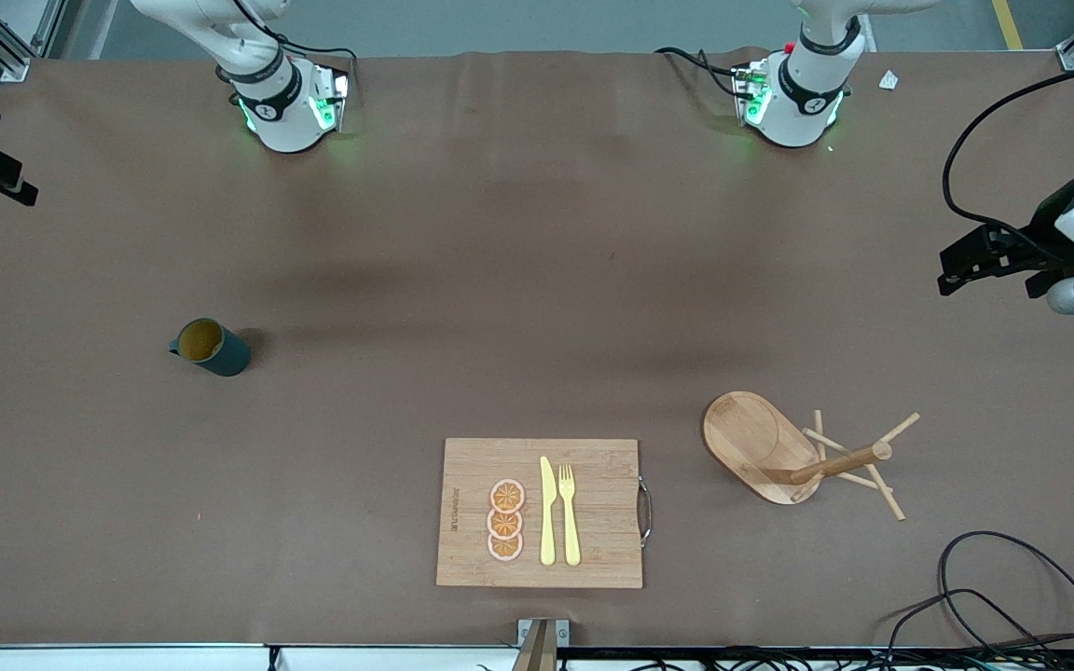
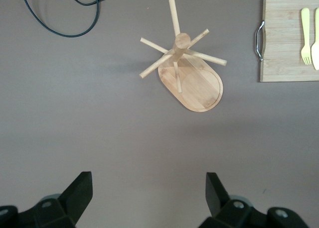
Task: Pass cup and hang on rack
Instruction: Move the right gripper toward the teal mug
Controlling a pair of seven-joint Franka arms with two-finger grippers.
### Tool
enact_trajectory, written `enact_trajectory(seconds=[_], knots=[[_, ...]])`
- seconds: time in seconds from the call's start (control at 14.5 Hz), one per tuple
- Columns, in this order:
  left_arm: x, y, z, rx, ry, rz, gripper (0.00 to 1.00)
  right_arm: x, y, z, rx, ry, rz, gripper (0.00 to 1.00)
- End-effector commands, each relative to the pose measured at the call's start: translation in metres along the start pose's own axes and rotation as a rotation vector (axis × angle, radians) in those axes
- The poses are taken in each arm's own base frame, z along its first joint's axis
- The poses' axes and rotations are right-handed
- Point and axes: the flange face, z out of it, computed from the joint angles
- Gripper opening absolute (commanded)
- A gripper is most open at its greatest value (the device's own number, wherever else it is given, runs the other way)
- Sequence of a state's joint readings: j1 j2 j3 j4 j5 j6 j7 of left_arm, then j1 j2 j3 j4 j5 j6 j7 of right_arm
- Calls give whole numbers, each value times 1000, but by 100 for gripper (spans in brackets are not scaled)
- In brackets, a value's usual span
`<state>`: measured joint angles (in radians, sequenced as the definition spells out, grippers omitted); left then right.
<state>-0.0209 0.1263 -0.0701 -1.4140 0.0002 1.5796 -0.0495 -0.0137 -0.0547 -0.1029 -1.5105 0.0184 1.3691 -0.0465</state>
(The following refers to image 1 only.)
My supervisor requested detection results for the dark green cup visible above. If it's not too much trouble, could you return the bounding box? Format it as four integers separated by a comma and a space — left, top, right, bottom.
169, 318, 252, 378

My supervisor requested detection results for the wooden mug rack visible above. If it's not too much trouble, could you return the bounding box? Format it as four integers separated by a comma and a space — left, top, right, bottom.
702, 390, 922, 522

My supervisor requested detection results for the brown table cover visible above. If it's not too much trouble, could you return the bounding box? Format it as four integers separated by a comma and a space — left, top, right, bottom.
0, 48, 1074, 649

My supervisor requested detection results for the bamboo cutting board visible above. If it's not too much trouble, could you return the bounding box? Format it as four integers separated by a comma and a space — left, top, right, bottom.
435, 437, 643, 590

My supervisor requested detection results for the yellow plastic fork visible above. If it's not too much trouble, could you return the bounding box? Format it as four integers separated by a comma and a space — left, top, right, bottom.
558, 463, 582, 567

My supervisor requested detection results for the yellow plastic knife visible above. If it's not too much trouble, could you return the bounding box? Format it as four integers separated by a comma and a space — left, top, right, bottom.
539, 456, 558, 567

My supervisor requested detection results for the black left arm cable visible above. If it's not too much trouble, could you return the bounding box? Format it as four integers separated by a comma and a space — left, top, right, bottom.
943, 58, 1074, 267

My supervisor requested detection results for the black looped floor cable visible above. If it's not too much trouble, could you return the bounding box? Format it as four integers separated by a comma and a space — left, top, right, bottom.
936, 530, 1074, 667
873, 587, 1060, 671

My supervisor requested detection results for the black cable bundle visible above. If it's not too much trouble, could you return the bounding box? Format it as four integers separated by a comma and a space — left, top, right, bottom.
476, 648, 1074, 671

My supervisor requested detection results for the white table edge rail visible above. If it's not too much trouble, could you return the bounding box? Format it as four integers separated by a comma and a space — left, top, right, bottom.
0, 645, 524, 671

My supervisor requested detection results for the metal bracket with brown post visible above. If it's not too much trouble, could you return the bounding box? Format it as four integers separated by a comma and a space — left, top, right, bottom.
511, 618, 571, 671

